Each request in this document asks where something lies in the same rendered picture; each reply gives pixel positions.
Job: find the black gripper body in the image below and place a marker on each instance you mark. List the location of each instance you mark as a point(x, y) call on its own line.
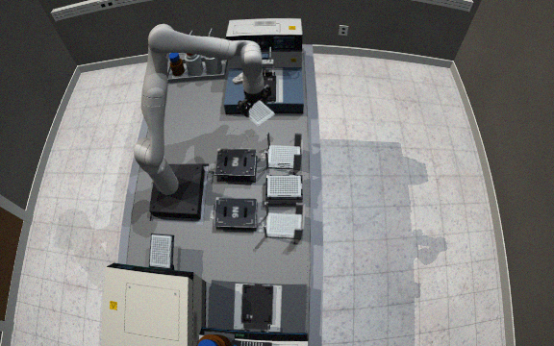
point(250, 97)

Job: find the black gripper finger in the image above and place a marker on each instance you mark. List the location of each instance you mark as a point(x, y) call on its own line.
point(243, 105)
point(268, 93)

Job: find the white plastic bottle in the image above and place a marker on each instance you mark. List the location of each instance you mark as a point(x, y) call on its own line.
point(195, 66)

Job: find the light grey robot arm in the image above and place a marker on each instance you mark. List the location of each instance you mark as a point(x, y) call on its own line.
point(164, 40)

